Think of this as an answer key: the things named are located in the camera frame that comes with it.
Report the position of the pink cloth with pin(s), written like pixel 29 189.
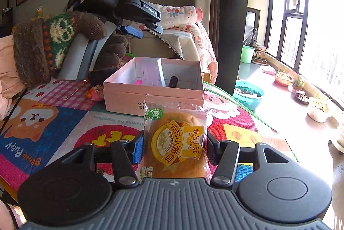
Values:
pixel 6 71

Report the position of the white pot with sprouts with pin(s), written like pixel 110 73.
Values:
pixel 318 111

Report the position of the dark pebble dish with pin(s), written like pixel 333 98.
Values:
pixel 301 97

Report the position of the packaged bread bun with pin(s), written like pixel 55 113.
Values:
pixel 174 144

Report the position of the colourful printed play mat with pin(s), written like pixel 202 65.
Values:
pixel 67 117

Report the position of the black cylinder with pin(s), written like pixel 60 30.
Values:
pixel 173 81

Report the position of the orange planter bowl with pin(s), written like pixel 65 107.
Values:
pixel 282 79

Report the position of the beige trimmed cloth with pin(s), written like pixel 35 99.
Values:
pixel 180 42

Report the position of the pink marker pen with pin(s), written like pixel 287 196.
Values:
pixel 138 82

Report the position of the pink slipper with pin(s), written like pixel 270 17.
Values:
pixel 268 69

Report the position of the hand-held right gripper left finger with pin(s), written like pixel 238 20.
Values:
pixel 138 148

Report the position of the small pink toy figure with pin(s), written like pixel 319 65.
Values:
pixel 94 93

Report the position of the green plastic bucket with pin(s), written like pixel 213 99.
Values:
pixel 246 54

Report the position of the floral printed blanket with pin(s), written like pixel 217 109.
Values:
pixel 182 13

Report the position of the small yellow box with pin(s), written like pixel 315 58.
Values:
pixel 207 78

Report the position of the teal plastic basin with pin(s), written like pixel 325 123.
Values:
pixel 248 99

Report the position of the small potted plant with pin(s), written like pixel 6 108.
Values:
pixel 298 85

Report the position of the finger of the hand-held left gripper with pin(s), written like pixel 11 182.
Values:
pixel 156 28
pixel 133 30

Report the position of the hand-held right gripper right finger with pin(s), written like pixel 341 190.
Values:
pixel 213 150

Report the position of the pink cardboard box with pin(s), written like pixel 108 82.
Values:
pixel 123 101

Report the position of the yellow duck toy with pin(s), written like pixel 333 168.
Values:
pixel 40 13

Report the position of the black window frame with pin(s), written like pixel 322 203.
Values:
pixel 302 31

